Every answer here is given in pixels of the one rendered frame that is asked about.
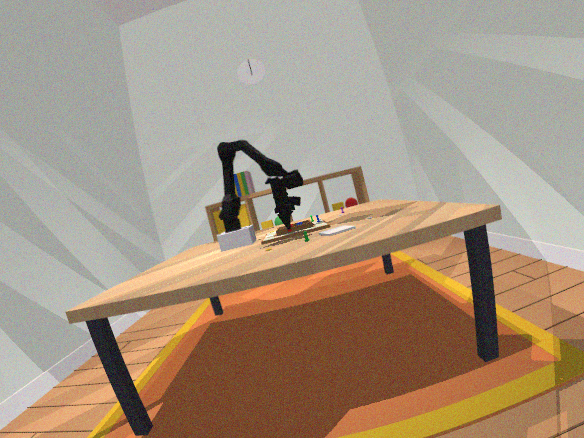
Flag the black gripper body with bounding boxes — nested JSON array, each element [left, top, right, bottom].
[[273, 190, 295, 214]]

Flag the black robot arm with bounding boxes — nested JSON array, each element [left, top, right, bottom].
[[217, 140, 303, 233]]

